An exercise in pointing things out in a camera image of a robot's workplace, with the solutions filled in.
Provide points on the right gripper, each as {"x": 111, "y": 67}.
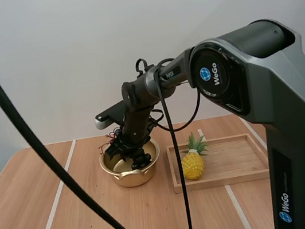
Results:
{"x": 136, "y": 128}

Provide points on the bunch of dark toy grapes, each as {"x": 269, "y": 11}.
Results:
{"x": 142, "y": 160}

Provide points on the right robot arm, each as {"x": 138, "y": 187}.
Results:
{"x": 282, "y": 93}

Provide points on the yellow toy pineapple green crown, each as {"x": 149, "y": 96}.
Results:
{"x": 193, "y": 164}

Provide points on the shallow wooden tray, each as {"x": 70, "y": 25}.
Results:
{"x": 230, "y": 166}

